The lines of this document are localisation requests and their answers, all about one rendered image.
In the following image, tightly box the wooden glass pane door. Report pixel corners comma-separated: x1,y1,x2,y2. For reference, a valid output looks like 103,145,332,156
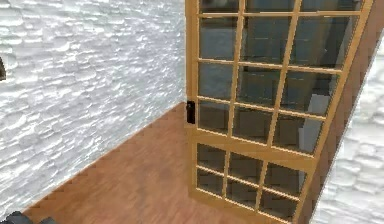
185,0,375,224

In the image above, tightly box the black door handle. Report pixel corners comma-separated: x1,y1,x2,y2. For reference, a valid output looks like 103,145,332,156
186,100,196,125

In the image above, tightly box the dark wall object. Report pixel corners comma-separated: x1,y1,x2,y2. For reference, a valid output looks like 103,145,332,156
0,57,7,82

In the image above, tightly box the dark grey floor object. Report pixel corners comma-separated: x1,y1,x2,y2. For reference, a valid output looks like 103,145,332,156
2,210,58,224

